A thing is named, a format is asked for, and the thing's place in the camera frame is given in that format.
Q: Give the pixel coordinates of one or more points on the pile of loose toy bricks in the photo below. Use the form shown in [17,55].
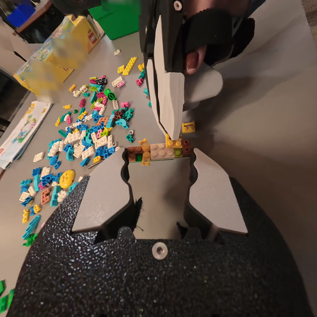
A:
[99,146]

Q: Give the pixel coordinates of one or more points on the green toy leaf pieces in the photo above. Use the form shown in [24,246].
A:
[5,299]

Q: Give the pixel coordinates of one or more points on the dark chair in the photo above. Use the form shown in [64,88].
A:
[10,99]

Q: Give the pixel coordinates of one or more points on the yellow round toy disc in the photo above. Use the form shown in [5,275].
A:
[66,178]

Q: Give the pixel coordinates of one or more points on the green storage box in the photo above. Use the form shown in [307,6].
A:
[116,19]

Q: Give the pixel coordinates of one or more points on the toy brick instruction booklet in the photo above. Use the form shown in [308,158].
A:
[22,133]

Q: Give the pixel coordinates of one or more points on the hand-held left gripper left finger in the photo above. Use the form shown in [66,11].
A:
[99,198]

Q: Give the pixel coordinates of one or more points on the person's right hand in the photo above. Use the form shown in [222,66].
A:
[195,62]

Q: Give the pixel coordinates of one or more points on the assembled toy brick build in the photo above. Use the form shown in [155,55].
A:
[161,151]

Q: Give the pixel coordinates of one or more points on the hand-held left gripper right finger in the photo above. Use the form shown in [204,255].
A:
[213,195]

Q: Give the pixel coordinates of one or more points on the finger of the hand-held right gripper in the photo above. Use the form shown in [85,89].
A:
[150,81]
[170,99]

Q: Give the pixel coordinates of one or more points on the blue container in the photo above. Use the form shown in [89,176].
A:
[19,13]

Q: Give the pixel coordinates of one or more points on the yellow toy brick box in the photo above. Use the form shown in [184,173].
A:
[74,42]

